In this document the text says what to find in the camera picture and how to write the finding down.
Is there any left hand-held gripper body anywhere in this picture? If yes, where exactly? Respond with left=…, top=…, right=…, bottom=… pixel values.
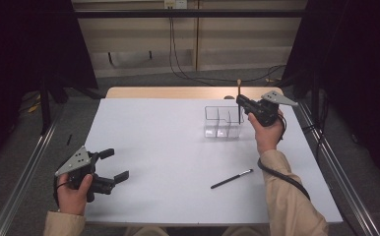
left=54, top=146, right=117, bottom=204

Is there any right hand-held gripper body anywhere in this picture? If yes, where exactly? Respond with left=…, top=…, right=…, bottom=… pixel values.
left=248, top=90, right=299, bottom=128

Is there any black pencil with orange end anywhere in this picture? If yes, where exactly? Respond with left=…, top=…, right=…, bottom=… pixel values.
left=236, top=79, right=243, bottom=126

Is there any clear plastic pen holder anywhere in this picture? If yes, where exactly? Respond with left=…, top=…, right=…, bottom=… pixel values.
left=203, top=105, right=245, bottom=140

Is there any black pen with silver tip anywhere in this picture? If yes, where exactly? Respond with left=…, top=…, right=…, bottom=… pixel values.
left=210, top=168, right=254, bottom=190

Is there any person's right hand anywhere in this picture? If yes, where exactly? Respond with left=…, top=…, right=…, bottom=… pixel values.
left=247, top=108, right=286, bottom=155

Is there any person's left hand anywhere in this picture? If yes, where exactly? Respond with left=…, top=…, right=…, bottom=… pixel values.
left=56, top=172, right=94, bottom=216

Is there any white table mat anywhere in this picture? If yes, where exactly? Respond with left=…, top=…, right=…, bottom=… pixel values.
left=81, top=97, right=344, bottom=226

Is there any person's left leg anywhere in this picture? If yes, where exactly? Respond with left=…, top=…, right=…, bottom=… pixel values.
left=123, top=225, right=170, bottom=236

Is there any black curtain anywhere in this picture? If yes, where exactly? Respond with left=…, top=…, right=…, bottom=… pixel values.
left=281, top=0, right=380, bottom=188
left=0, top=0, right=99, bottom=171

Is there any left hand-held gripper cable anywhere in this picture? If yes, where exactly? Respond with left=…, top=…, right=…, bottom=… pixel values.
left=52, top=175, right=71, bottom=207

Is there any hand-held gripper cable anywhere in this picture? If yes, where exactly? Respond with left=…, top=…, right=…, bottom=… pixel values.
left=52, top=175, right=71, bottom=207
left=257, top=112, right=311, bottom=202

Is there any black stand post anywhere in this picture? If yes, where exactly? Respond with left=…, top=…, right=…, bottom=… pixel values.
left=310, top=70, right=322, bottom=155
left=38, top=75, right=53, bottom=136

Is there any aluminium floor rail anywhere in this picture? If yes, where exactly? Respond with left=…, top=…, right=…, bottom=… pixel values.
left=295, top=101, right=380, bottom=236
left=0, top=104, right=66, bottom=236

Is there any black stand cable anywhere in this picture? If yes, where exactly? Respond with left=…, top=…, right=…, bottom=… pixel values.
left=300, top=94, right=333, bottom=158

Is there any yellow floor cable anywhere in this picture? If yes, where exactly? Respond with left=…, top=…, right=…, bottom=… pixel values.
left=27, top=92, right=43, bottom=114

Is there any right hand-held gripper cable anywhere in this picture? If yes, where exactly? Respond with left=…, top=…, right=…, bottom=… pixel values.
left=257, top=112, right=311, bottom=202

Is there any black wall cable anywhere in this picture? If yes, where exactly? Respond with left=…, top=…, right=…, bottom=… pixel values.
left=167, top=7, right=287, bottom=87
left=170, top=16, right=287, bottom=85

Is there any white wall socket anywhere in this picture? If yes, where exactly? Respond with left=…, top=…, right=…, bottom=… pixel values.
left=163, top=0, right=188, bottom=10

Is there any black horizontal frame bar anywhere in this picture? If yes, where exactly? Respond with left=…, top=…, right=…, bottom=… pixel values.
left=74, top=9, right=307, bottom=19

